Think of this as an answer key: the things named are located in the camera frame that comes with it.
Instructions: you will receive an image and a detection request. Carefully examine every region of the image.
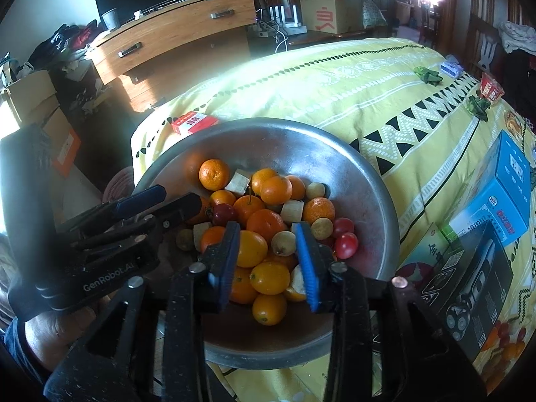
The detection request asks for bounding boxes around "pile of tangerines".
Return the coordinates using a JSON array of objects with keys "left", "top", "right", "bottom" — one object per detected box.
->
[{"left": 184, "top": 157, "right": 336, "bottom": 327}]

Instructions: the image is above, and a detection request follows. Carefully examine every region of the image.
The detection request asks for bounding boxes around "pink plastic basket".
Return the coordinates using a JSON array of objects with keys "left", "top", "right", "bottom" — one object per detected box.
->
[{"left": 103, "top": 166, "right": 137, "bottom": 204}]

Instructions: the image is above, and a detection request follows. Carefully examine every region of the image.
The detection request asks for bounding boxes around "white cloth bundle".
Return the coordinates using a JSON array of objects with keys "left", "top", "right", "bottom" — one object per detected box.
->
[{"left": 498, "top": 21, "right": 536, "bottom": 55}]

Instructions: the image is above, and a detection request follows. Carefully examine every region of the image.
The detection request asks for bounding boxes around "wooden dresser with drawers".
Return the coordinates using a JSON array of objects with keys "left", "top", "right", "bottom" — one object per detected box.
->
[{"left": 90, "top": 0, "right": 257, "bottom": 112}]

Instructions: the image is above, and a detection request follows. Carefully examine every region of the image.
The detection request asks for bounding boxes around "green leafy vegetable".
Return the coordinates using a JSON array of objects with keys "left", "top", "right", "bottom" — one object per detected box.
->
[
  {"left": 412, "top": 66, "right": 444, "bottom": 86},
  {"left": 467, "top": 95, "right": 492, "bottom": 123}
]

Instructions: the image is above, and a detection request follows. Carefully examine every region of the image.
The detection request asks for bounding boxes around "blue and green carton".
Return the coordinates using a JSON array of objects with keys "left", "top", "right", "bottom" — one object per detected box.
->
[{"left": 444, "top": 130, "right": 532, "bottom": 248}]

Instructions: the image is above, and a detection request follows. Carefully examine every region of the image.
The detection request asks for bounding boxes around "red snack box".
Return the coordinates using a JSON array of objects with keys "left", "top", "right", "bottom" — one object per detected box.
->
[{"left": 478, "top": 72, "right": 504, "bottom": 103}]

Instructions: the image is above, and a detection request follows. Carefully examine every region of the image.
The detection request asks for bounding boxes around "heap of dark clothes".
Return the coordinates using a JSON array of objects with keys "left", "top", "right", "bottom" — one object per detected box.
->
[{"left": 29, "top": 23, "right": 105, "bottom": 76}]

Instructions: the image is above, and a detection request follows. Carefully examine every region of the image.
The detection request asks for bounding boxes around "cardboard box with orange label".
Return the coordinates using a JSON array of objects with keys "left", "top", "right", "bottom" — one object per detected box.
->
[{"left": 40, "top": 109, "right": 82, "bottom": 179}]

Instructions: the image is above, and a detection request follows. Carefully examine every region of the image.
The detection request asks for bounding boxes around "person's left forearm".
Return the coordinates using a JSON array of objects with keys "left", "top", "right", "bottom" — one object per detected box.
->
[{"left": 0, "top": 308, "right": 103, "bottom": 382}]

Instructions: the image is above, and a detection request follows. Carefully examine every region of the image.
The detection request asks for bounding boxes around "flat green and white box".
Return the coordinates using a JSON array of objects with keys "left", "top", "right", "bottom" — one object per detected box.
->
[{"left": 396, "top": 222, "right": 455, "bottom": 298}]

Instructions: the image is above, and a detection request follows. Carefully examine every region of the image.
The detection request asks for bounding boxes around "blue and white packet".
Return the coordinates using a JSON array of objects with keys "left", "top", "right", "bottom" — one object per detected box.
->
[{"left": 440, "top": 59, "right": 465, "bottom": 78}]

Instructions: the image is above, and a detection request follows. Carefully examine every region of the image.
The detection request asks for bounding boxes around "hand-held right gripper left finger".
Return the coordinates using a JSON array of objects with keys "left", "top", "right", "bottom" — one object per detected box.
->
[{"left": 44, "top": 220, "right": 241, "bottom": 402}]

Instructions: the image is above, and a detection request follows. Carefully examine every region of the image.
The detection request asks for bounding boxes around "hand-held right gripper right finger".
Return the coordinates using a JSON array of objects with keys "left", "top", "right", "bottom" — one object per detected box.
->
[{"left": 291, "top": 222, "right": 486, "bottom": 402}]

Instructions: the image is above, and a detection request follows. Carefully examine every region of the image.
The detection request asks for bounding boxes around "plain cardboard box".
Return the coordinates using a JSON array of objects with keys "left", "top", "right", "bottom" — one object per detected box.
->
[{"left": 0, "top": 69, "right": 59, "bottom": 126}]

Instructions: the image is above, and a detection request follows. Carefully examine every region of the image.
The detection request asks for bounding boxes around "large metal bowl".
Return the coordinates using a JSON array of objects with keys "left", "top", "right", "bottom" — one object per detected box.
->
[{"left": 134, "top": 118, "right": 400, "bottom": 370}]

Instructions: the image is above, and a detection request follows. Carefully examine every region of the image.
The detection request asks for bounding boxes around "black shaver box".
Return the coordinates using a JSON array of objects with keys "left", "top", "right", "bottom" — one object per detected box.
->
[{"left": 419, "top": 220, "right": 515, "bottom": 352}]

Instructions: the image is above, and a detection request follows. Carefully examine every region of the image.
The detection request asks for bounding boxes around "white router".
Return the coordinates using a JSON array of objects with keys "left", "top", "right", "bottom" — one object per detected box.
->
[{"left": 268, "top": 4, "right": 308, "bottom": 36}]

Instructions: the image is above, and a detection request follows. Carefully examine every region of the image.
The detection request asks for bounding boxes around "cardboard box with red print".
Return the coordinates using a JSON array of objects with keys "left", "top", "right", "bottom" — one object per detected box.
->
[{"left": 299, "top": 0, "right": 365, "bottom": 34}]

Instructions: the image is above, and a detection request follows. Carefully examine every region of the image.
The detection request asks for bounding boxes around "white power strip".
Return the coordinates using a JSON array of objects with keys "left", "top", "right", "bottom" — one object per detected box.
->
[{"left": 251, "top": 21, "right": 279, "bottom": 38}]

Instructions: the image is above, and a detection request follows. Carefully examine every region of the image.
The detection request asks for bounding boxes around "small red and white box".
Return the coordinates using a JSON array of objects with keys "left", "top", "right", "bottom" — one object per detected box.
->
[{"left": 171, "top": 110, "right": 219, "bottom": 135}]

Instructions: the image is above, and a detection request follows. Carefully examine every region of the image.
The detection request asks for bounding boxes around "floral patterned bag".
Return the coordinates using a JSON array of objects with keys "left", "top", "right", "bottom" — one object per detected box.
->
[{"left": 362, "top": 0, "right": 388, "bottom": 30}]

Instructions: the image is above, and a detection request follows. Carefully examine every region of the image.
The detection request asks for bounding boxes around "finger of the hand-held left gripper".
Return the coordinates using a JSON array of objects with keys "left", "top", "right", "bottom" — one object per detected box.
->
[
  {"left": 79, "top": 193, "right": 204, "bottom": 251},
  {"left": 63, "top": 185, "right": 167, "bottom": 239}
]

